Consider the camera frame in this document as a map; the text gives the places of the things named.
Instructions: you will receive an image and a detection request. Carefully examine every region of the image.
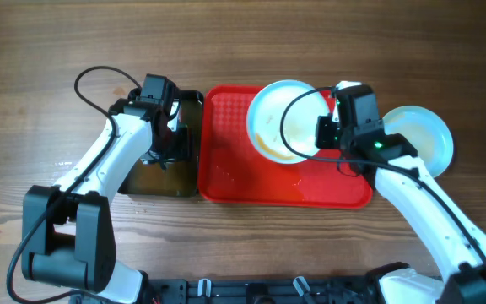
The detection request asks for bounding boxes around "pale plate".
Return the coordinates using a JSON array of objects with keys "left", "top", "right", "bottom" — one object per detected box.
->
[{"left": 383, "top": 106, "right": 455, "bottom": 177}]

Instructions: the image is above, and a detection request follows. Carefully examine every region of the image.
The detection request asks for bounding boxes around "plate with ketchup streak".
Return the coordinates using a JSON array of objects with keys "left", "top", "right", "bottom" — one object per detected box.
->
[{"left": 246, "top": 79, "right": 330, "bottom": 165}]

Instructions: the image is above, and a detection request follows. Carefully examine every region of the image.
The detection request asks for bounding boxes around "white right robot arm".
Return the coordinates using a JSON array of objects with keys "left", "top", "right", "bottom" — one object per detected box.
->
[{"left": 317, "top": 81, "right": 486, "bottom": 303}]

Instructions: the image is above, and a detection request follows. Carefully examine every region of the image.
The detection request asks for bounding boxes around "red plastic tray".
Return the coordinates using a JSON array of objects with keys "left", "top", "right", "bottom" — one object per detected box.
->
[{"left": 197, "top": 85, "right": 373, "bottom": 209}]

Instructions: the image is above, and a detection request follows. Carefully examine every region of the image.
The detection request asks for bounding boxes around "black water basin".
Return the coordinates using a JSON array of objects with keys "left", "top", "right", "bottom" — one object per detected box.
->
[{"left": 118, "top": 90, "right": 204, "bottom": 197}]

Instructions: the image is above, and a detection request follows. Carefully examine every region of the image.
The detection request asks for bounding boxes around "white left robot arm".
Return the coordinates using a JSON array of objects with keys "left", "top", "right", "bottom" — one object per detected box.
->
[{"left": 6, "top": 97, "right": 183, "bottom": 303}]

